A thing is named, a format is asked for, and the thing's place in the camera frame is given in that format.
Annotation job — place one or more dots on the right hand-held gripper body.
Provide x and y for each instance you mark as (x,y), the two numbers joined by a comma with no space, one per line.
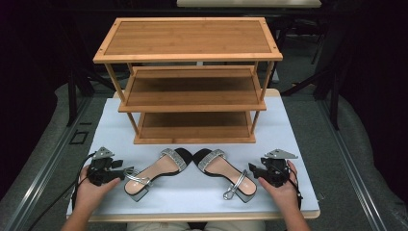
(275,170)

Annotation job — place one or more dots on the person's left hand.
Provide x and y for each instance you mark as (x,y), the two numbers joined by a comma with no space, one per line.
(89,195)

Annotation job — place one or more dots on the person's left leg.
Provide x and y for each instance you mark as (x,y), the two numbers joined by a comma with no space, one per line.
(157,226)

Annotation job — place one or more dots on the white foam table mat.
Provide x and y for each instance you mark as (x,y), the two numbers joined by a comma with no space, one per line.
(192,199)

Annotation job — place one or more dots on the metal floor rail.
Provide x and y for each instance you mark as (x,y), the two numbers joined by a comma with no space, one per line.
(352,166)
(41,179)

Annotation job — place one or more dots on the wooden three-tier shoe rack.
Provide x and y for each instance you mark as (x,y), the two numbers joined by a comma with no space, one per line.
(189,38)

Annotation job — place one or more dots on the person's right hand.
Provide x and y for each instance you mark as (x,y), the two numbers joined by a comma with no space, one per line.
(284,194)

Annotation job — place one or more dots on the black metal stand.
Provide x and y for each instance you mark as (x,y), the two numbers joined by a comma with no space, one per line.
(72,96)
(335,96)

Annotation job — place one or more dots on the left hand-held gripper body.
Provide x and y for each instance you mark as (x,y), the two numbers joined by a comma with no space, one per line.
(101,171)

